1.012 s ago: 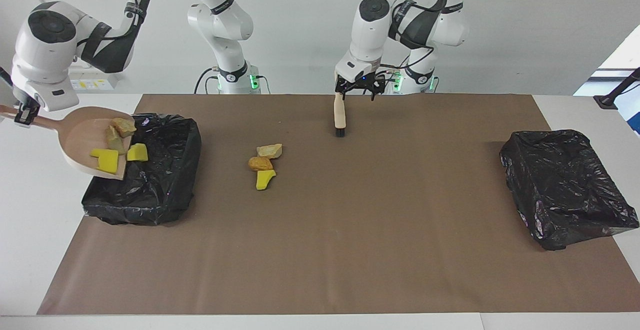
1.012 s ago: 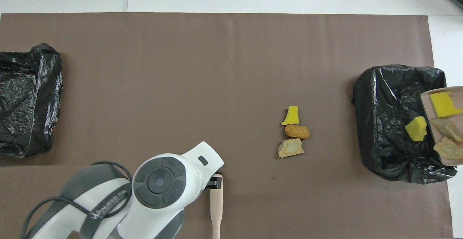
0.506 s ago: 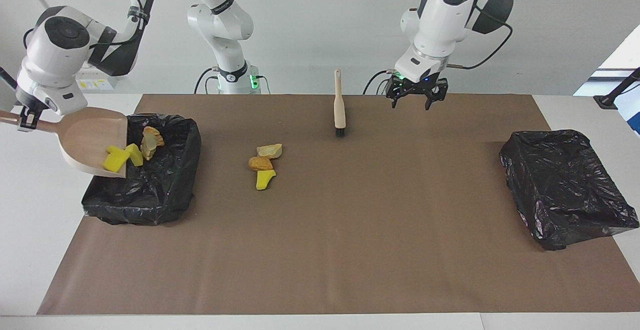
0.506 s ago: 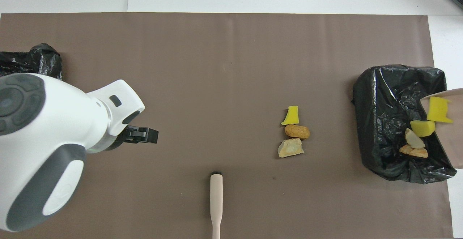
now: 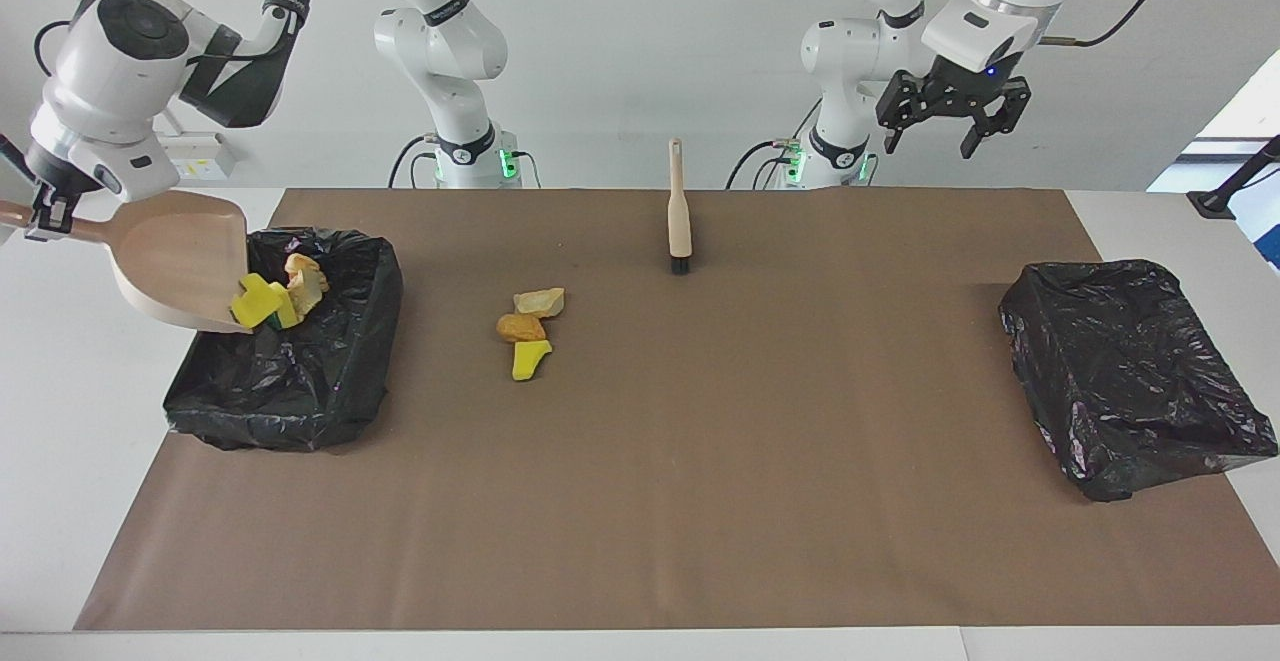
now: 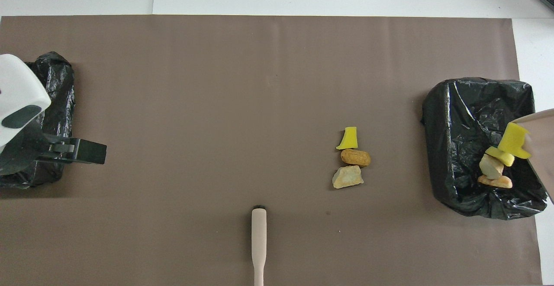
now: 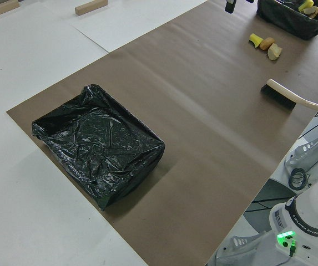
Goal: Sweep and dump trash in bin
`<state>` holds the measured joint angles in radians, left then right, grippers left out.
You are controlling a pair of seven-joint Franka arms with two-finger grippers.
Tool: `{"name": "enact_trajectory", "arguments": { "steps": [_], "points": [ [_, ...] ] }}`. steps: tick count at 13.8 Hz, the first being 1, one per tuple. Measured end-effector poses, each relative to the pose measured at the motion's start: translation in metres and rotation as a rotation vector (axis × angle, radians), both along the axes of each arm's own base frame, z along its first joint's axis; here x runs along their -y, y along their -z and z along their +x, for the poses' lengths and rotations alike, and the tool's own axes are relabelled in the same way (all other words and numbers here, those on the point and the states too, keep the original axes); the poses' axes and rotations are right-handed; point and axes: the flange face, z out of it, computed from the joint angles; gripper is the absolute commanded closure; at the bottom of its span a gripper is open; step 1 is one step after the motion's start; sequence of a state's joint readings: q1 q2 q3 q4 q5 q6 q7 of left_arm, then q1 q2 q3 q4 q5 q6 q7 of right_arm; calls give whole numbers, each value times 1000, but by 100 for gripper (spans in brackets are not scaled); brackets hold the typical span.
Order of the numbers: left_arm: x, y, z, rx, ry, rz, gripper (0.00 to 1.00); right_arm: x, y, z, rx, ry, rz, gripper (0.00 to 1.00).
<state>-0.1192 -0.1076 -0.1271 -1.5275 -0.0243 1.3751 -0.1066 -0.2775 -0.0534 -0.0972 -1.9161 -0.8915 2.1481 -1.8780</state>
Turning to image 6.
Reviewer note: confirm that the black bag lined trash bin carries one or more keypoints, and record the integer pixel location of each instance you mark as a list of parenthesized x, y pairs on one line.
[(454, 126)]

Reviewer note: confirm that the small yellow sponge piece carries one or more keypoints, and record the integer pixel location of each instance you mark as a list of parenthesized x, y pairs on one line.
[(502, 157)]

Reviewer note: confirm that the curved yellow sponge wedge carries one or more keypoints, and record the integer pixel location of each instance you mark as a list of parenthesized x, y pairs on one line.
[(349, 139)]

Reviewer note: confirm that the pale foam chunk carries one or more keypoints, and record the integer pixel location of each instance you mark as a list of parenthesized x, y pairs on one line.
[(347, 178)]

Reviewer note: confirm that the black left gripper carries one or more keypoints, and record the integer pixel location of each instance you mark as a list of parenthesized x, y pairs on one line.
[(21, 152)]

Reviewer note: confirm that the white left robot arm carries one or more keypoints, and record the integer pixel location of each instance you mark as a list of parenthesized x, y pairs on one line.
[(17, 91)]

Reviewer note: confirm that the pink plastic dustpan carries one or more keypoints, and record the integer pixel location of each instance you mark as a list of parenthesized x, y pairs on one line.
[(543, 147)]

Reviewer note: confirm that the notched yellow sponge piece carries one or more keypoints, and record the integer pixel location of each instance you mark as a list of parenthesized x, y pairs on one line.
[(514, 141)]

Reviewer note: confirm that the angular beige foam chunk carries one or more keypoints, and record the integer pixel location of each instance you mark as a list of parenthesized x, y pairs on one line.
[(491, 167)]

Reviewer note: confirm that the rounded beige foam chunk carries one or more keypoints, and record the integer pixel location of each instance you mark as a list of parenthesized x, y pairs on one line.
[(495, 181)]

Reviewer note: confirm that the brown table mat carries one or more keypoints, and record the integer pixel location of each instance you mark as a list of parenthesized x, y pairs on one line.
[(216, 82)]

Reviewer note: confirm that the empty black bag lined bin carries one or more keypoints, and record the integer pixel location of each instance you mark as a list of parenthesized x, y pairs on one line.
[(58, 87)]

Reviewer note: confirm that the brown peanut shaped piece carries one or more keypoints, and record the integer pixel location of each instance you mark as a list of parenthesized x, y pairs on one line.
[(355, 157)]

